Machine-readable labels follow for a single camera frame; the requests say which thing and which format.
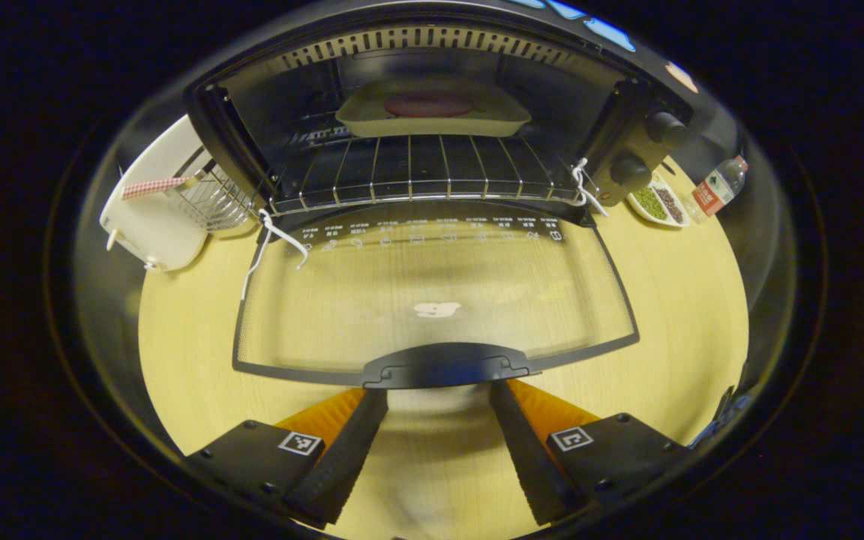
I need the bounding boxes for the red checkered strip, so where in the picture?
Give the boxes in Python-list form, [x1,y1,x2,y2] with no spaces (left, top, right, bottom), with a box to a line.
[121,175,191,202]

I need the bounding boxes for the clear water bottle red label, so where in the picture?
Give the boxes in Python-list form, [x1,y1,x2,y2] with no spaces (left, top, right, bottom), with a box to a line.
[691,154,749,218]

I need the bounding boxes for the black backdrop cloth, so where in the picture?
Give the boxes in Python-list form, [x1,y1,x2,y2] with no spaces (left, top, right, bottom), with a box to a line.
[64,0,800,361]

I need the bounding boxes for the pink meat slice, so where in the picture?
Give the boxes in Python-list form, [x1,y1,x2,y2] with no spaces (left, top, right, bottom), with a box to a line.
[383,91,476,119]

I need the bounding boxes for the square white plate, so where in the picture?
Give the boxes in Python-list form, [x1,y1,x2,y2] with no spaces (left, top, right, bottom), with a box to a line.
[334,81,533,139]

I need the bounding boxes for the metal wire basket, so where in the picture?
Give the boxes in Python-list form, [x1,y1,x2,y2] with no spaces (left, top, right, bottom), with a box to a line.
[173,146,260,235]

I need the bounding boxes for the metal oven rack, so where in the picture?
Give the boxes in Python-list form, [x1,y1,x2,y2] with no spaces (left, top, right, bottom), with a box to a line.
[265,133,583,217]

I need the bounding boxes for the white toaster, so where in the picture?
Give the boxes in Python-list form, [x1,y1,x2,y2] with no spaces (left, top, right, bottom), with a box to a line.
[99,114,212,274]

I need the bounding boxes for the white divided dish with beans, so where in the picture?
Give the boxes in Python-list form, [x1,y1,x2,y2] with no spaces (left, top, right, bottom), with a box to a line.
[625,174,692,229]

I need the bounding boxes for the black electric oven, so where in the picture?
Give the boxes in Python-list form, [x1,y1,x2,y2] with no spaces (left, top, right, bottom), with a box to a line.
[183,0,695,391]

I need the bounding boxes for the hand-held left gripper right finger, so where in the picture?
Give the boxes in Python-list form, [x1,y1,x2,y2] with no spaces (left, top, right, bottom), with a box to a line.
[487,379,697,527]

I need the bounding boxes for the white string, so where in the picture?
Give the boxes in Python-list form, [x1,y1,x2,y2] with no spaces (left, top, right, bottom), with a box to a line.
[568,157,610,218]
[241,208,310,302]

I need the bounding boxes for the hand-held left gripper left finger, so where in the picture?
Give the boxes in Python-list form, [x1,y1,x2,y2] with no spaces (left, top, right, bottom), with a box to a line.
[181,386,390,528]

